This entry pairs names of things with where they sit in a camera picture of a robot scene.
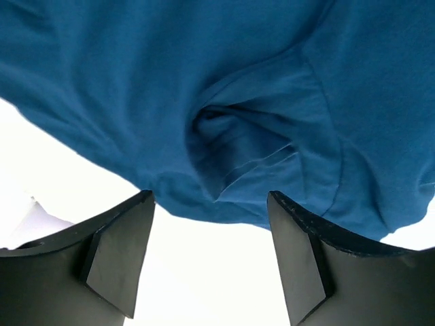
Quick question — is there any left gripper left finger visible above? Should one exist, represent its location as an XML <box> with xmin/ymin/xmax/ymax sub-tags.
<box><xmin>1</xmin><ymin>191</ymin><xmax>155</xmax><ymax>326</ymax></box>

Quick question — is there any blue t shirt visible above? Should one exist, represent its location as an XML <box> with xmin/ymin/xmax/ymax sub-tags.
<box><xmin>1</xmin><ymin>1</ymin><xmax>434</xmax><ymax>240</ymax></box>

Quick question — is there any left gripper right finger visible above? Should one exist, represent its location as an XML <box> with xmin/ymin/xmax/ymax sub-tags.
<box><xmin>267</xmin><ymin>192</ymin><xmax>434</xmax><ymax>325</ymax></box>

